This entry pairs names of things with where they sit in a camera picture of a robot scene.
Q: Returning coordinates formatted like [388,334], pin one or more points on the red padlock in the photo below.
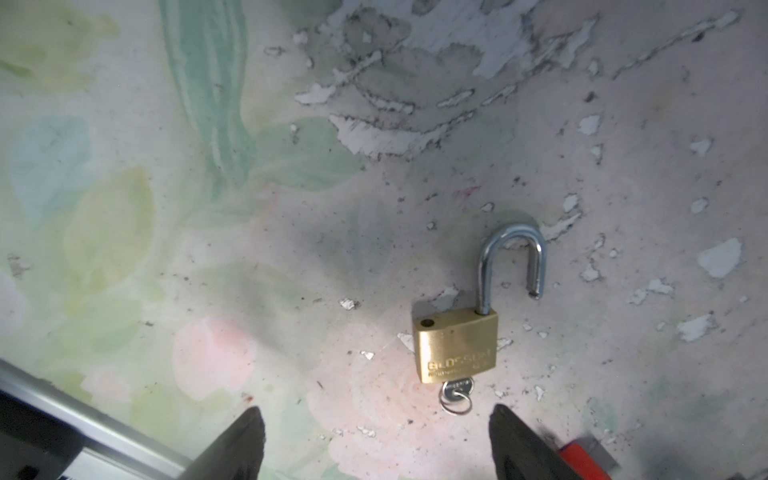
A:
[589,458]

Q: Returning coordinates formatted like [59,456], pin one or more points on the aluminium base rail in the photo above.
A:
[47,434]

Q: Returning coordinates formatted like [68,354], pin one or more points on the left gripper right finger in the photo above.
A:
[519,453]

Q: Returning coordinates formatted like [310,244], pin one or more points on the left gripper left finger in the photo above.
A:
[237,453]

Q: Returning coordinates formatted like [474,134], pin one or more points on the brass padlock with key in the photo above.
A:
[452,347]

